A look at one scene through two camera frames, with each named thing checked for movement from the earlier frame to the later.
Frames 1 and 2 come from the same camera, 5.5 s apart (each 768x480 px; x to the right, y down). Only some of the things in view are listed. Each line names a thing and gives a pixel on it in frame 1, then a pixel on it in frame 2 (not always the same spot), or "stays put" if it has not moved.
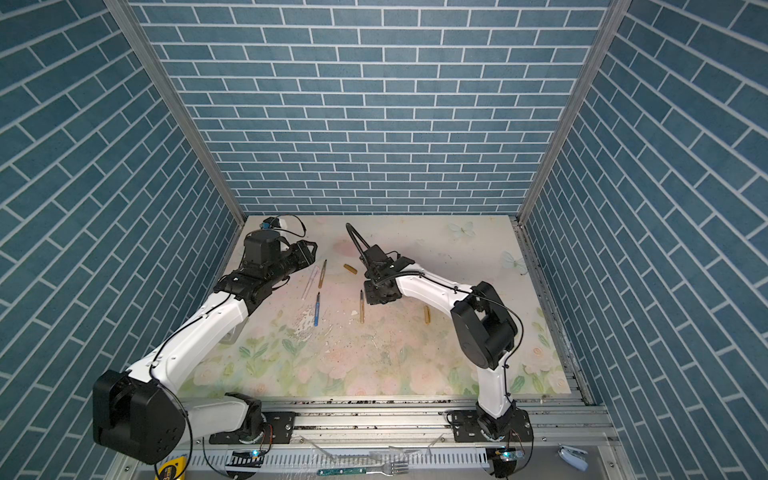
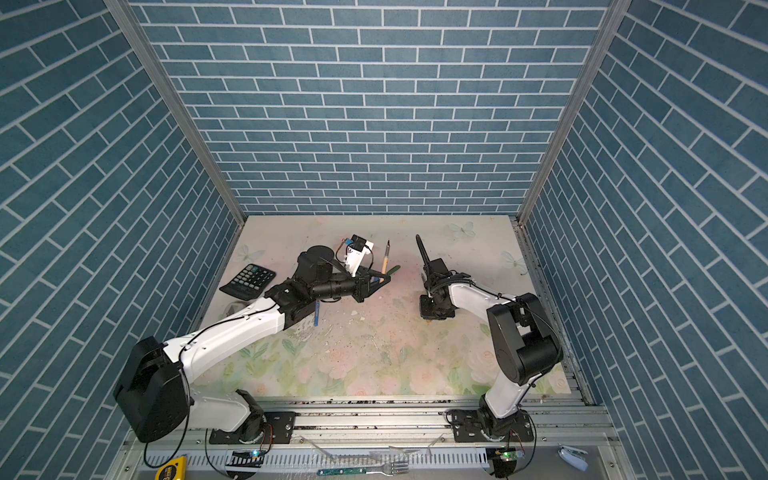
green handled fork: (391, 469) stays put
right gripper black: (370, 295) → (426, 313)
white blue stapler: (574, 457) stays put
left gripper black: (302, 254) → (364, 288)
